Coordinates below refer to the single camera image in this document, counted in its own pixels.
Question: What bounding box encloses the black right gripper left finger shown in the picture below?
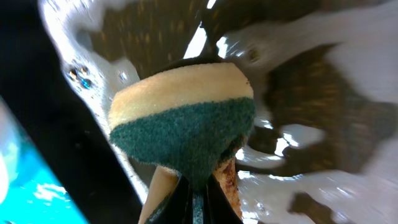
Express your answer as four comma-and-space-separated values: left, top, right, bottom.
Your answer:
145, 177, 193, 224

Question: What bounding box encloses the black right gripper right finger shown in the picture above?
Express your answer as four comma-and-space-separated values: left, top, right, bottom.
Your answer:
203, 175, 243, 224

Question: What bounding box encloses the yellow and green sponge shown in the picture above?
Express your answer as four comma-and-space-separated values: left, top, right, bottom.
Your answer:
108, 62, 257, 224

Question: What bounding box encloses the black tray of soapy water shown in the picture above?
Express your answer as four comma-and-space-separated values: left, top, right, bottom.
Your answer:
1, 1, 397, 223

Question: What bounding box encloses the teal plastic tray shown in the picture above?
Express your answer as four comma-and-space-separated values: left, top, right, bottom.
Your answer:
1, 100, 88, 224

